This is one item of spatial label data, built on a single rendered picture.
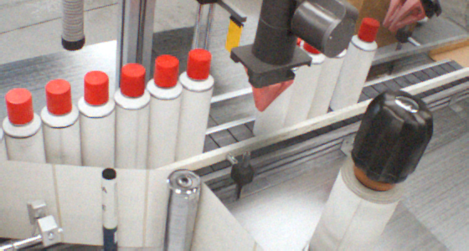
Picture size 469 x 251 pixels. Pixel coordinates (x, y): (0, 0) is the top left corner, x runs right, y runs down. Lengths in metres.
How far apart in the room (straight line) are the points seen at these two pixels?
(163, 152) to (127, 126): 0.09
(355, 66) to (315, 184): 0.24
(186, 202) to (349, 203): 0.20
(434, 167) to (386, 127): 0.56
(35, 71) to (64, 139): 0.48
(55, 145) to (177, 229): 0.20
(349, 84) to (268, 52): 0.34
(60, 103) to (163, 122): 0.17
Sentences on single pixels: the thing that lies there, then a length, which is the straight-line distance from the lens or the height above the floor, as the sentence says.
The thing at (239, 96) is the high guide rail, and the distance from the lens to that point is 0.88.
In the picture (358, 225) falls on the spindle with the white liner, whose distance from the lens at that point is 0.65.
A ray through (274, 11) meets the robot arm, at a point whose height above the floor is 1.19.
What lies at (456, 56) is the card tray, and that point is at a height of 0.83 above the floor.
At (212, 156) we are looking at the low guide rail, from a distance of 0.83.
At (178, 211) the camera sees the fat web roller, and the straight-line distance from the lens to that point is 0.58.
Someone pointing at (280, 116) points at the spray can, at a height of 0.94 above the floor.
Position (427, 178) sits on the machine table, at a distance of 1.07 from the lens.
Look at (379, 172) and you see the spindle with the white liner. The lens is 0.59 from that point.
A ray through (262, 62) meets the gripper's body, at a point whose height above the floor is 1.11.
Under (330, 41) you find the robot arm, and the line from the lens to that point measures 0.62.
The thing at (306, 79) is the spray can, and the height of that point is 1.00.
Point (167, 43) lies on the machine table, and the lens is 1.25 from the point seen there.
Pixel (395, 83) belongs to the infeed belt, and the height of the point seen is 0.88.
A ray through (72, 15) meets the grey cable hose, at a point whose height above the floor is 1.13.
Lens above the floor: 1.48
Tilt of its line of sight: 39 degrees down
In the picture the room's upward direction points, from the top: 11 degrees clockwise
